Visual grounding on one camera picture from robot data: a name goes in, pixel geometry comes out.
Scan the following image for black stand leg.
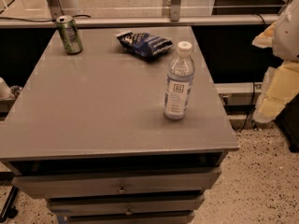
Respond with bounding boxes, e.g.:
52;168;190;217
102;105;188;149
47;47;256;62
0;187;19;223

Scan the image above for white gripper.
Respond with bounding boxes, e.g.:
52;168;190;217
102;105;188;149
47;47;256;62
252;0;299;123

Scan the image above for metal railing bar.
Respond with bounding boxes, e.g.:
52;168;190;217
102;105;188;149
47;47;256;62
0;14;278;29

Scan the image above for middle grey drawer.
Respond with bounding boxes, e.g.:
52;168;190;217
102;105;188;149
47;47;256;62
47;193;205;217

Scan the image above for green soda can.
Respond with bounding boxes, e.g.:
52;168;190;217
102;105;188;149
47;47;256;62
56;15;83;54

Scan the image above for bottom grey drawer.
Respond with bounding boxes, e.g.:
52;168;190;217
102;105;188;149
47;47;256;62
66;211;195;224

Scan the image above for grey drawer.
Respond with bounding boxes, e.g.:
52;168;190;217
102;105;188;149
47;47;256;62
47;193;205;217
66;211;195;224
13;167;221;199

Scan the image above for grey drawer cabinet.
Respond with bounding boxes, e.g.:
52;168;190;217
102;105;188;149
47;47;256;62
0;25;240;224

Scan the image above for clear water bottle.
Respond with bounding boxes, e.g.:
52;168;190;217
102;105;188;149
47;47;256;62
164;41;195;119

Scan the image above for white object at left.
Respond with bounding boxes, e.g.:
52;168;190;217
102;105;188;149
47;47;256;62
0;77;11;99

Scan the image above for metal bracket post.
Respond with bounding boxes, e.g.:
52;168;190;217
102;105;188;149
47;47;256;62
169;0;181;21

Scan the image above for blue chip bag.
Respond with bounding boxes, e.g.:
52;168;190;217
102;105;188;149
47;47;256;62
116;31;173;59

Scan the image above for top grey drawer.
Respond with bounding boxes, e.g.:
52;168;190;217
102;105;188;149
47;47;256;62
13;167;221;199

